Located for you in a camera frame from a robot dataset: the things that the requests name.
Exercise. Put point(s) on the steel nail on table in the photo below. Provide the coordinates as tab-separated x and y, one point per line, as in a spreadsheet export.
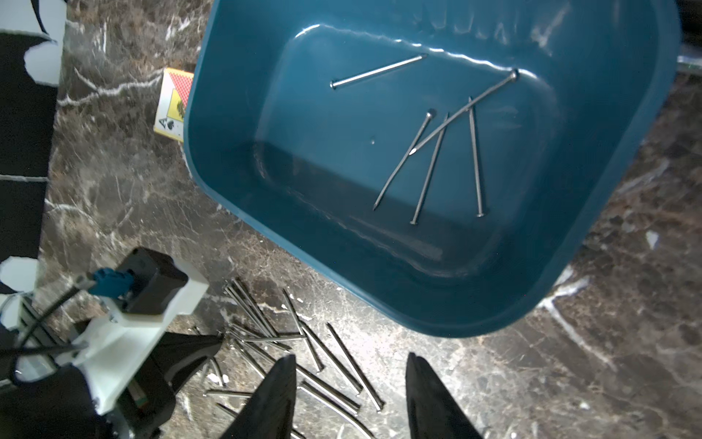
336	408
338	365
255	313
318	364
329	391
378	403
279	340

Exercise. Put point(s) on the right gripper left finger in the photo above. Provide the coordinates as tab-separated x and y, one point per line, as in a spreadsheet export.
270	411

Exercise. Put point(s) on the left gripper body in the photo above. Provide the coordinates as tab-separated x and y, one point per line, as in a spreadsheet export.
43	399

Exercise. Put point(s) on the small card box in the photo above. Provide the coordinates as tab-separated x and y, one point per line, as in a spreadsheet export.
173	100

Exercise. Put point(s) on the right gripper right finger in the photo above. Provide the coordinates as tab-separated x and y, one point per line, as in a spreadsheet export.
432	411

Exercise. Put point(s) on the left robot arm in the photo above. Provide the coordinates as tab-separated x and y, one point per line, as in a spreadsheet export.
30	71

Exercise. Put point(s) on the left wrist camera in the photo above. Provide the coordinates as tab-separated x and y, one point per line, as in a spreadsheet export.
149	289

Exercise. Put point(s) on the steel nail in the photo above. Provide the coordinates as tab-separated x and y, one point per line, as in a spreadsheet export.
427	180
318	364
476	164
329	391
279	340
255	313
334	84
430	114
338	365
512	77
336	408
378	403

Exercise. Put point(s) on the teal plastic storage box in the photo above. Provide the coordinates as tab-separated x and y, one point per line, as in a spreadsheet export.
268	139

